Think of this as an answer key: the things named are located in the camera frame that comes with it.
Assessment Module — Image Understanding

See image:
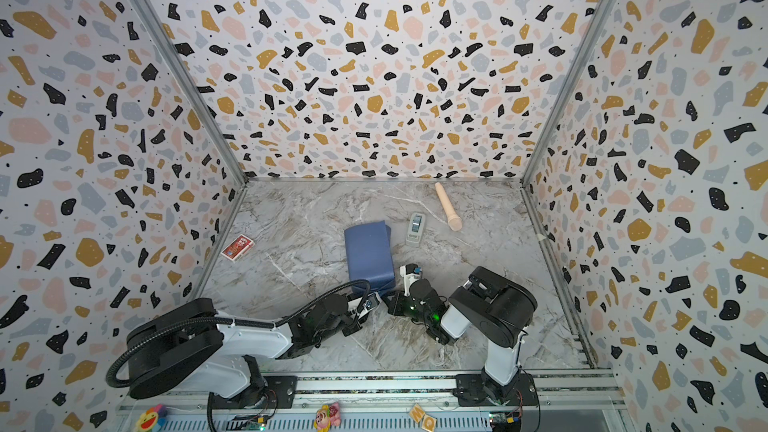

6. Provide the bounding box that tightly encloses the blue wrapping paper sheet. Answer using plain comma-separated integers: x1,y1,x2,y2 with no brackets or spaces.
344,221,396,293

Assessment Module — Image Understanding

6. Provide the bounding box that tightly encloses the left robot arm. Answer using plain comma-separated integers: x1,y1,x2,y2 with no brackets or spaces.
107,292,380,409

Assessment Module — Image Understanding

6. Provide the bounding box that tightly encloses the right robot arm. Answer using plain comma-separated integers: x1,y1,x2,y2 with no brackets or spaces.
382,264,538,406

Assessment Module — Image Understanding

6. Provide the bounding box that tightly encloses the white tape dispenser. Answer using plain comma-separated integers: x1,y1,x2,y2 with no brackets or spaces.
405,212,426,247

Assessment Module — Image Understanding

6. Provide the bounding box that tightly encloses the pink yellow sticker toy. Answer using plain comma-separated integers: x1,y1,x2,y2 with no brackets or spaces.
314,402,341,432

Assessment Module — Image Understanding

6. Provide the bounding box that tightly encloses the red playing card deck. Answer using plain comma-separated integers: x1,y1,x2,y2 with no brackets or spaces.
221,234,254,262

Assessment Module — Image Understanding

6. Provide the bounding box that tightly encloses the orange square sticker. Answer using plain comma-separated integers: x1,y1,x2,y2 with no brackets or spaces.
409,404,437,432

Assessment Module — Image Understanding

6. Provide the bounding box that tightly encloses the colourful round sticker toy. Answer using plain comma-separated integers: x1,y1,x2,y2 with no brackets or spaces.
133,404,168,432

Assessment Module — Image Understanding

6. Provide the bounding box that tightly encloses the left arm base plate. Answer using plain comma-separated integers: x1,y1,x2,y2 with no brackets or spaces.
207,375,298,412

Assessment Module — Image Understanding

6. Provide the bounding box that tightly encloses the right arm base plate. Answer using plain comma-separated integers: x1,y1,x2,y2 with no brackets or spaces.
452,372,539,407

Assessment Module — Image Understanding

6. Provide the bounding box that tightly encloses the aluminium mounting rail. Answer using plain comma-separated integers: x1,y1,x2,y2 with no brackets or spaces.
109,369,634,431

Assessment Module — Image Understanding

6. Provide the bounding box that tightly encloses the black corrugated cable hose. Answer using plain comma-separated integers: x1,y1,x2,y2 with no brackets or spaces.
105,279,373,432

